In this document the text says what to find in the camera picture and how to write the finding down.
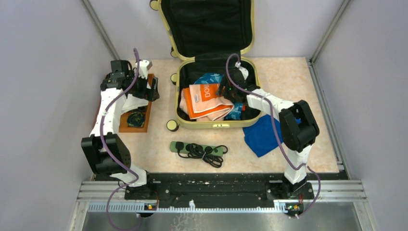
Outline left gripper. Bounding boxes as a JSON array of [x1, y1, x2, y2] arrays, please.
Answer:
[[127, 70, 159, 102]]

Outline blue patterned fabric garment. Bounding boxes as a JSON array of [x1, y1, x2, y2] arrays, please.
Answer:
[[194, 73, 243, 120]]

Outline orange and pink towel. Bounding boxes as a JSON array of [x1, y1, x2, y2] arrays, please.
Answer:
[[179, 83, 234, 121]]

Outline yellow hard-shell suitcase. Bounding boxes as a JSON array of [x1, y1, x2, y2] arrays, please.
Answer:
[[150, 0, 261, 131]]

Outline blue towel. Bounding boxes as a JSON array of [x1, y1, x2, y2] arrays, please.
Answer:
[[243, 115, 279, 158]]

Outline green power strip with cable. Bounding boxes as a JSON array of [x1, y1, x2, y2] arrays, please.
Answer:
[[169, 141, 229, 168]]

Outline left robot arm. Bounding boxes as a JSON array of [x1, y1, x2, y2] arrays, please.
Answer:
[[81, 60, 160, 199]]

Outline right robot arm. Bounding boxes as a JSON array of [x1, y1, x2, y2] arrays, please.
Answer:
[[218, 67, 319, 198]]

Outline dark round patterned item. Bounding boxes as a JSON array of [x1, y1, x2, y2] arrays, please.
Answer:
[[127, 112, 145, 128]]

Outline brown wooden tray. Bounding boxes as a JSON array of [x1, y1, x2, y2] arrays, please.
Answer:
[[92, 73, 157, 134]]

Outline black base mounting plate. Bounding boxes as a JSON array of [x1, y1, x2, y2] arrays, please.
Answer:
[[94, 172, 348, 218]]

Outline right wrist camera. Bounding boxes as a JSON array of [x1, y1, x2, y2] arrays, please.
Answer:
[[235, 62, 249, 80]]

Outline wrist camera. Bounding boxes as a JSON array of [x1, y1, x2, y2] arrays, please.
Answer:
[[235, 62, 249, 80], [135, 60, 153, 79]]

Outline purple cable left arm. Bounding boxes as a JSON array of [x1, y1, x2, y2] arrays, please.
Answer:
[[99, 48, 144, 231]]

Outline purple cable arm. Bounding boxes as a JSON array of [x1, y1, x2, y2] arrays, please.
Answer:
[[225, 53, 322, 220], [99, 48, 144, 231]]

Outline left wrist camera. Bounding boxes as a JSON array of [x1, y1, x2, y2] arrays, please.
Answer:
[[135, 60, 153, 79]]

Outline left corner aluminium post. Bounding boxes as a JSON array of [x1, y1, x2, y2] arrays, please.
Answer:
[[80, 0, 120, 60]]

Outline corner aluminium post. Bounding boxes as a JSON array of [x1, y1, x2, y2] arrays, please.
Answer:
[[80, 0, 120, 60], [309, 0, 353, 65]]

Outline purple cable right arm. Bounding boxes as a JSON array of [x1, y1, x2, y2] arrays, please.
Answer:
[[225, 53, 322, 220]]

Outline right corner aluminium post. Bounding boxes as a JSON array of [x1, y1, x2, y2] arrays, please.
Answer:
[[309, 0, 353, 65]]

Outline aluminium rail frame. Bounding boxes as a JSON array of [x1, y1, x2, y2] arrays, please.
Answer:
[[70, 57, 377, 231]]

